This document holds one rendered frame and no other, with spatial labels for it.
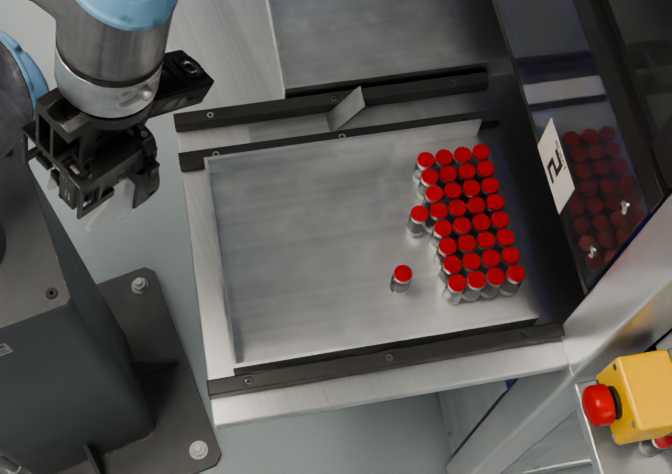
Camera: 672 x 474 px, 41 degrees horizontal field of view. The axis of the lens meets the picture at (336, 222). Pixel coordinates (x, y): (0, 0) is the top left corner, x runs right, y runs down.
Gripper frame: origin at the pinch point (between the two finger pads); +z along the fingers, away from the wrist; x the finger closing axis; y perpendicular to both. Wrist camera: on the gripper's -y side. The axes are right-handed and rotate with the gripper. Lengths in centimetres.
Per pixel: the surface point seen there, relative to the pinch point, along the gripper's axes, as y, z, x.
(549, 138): -37.9, -5.6, 25.1
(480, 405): -42, 53, 45
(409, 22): -52, 10, 0
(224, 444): -22, 105, 19
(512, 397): -36, 34, 46
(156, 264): -39, 107, -20
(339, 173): -28.8, 13.9, 9.5
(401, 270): -21.9, 8.5, 23.6
